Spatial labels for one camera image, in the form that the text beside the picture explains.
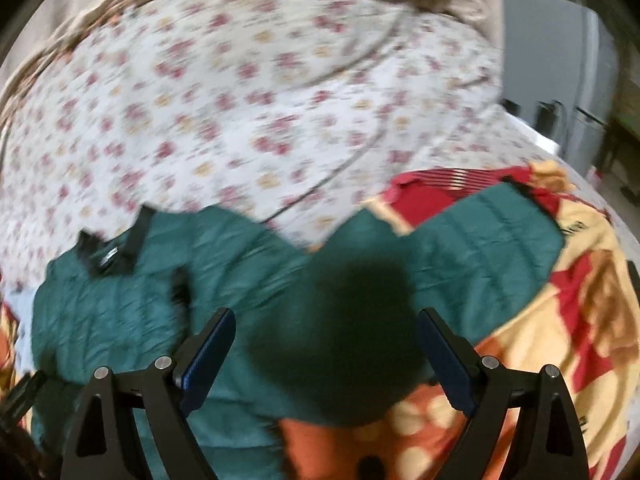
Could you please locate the black charger plug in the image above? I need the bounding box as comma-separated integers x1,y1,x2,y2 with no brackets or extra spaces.
536,101,567,138

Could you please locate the floral quilt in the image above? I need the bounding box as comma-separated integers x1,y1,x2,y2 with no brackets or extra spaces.
0,0,561,306

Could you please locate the red striped garment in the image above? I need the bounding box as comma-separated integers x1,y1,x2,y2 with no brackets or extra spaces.
385,165,563,223

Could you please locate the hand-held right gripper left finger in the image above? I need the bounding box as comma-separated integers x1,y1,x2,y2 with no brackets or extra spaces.
60,307,237,480

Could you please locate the dark green puffer jacket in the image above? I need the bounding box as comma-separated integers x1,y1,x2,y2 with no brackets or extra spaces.
31,180,566,480

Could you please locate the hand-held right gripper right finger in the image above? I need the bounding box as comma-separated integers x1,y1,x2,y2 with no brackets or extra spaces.
417,307,591,480

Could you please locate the orange yellow printed blanket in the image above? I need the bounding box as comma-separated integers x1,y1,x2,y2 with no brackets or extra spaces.
0,160,640,480

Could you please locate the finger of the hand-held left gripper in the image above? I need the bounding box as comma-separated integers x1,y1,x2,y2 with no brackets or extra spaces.
0,370,48,428

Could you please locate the light blue fleece blanket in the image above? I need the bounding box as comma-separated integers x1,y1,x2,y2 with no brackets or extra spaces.
9,287,43,343

